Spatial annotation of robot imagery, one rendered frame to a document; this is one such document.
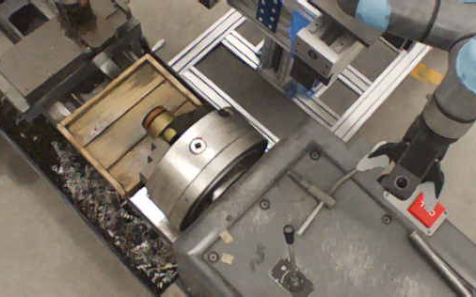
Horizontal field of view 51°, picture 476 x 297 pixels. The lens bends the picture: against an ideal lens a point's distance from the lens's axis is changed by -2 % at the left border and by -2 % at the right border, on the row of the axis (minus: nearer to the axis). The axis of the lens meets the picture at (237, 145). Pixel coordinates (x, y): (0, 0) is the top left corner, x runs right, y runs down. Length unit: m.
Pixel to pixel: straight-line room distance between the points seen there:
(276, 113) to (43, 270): 1.24
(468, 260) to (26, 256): 1.85
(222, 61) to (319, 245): 1.50
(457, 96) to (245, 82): 1.71
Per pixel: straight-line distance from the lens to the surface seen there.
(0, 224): 2.53
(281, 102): 2.36
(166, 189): 1.17
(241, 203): 1.08
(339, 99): 2.43
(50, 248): 2.43
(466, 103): 0.77
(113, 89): 1.62
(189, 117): 1.25
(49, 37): 1.66
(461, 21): 0.82
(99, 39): 1.56
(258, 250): 1.06
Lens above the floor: 2.30
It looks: 68 degrees down
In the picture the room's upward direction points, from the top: 10 degrees clockwise
